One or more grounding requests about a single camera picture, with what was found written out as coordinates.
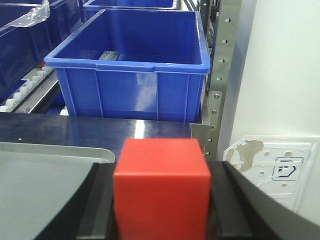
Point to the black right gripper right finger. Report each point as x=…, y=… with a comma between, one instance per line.
x=239, y=210

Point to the blue bin front left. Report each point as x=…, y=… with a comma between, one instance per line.
x=21, y=48

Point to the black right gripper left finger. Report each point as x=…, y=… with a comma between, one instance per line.
x=89, y=214

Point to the grey metal tray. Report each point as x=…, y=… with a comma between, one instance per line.
x=36, y=182

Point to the clear plastic bag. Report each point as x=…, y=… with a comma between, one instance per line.
x=37, y=14

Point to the white floor plate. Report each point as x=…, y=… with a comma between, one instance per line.
x=277, y=165

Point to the blue bin front right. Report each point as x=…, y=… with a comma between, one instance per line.
x=134, y=64

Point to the red cube block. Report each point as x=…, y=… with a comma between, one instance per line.
x=161, y=190

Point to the blue bin rear left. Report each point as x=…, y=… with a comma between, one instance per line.
x=65, y=16

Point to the perforated metal shelf upright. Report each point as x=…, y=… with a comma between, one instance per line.
x=231, y=22

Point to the white roller conveyor track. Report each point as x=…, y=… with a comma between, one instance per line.
x=37, y=85

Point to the blue bin rear right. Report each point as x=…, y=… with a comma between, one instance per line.
x=91, y=7

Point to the blue bin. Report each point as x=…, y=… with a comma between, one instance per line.
x=134, y=64
x=65, y=16
x=21, y=48
x=91, y=7

